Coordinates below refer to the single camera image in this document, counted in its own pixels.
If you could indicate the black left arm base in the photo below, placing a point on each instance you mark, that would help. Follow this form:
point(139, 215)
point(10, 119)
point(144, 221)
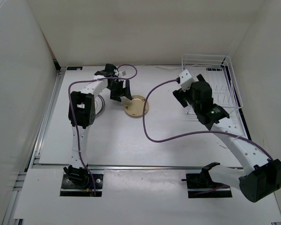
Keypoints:
point(77, 182)

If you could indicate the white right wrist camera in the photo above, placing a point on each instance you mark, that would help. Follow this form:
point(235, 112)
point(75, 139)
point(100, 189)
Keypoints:
point(186, 80)

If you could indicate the white black-rimmed plate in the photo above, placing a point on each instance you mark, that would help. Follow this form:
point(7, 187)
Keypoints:
point(99, 105)

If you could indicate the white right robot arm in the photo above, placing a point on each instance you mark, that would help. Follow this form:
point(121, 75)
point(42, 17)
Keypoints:
point(261, 175)

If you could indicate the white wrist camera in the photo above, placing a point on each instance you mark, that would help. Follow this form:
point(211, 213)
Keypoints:
point(120, 73)
point(186, 80)

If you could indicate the beige calligraphy plate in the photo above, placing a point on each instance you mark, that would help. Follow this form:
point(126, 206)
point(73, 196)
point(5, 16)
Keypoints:
point(136, 107)

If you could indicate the white wire dish rack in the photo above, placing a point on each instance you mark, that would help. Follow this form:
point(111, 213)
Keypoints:
point(217, 70)

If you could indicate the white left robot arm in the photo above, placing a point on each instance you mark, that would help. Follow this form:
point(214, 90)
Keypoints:
point(82, 114)

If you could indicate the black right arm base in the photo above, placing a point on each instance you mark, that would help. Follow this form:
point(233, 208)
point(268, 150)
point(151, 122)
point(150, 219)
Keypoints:
point(200, 185)

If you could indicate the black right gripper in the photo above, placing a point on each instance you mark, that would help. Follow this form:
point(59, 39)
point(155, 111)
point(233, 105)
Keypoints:
point(181, 96)

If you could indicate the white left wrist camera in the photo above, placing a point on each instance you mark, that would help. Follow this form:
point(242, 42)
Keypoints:
point(120, 73)

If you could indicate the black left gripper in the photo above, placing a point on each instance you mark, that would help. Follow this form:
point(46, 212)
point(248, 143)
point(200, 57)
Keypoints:
point(124, 92)

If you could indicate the aluminium table rail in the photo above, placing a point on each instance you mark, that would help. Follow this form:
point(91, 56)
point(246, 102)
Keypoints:
point(120, 167)

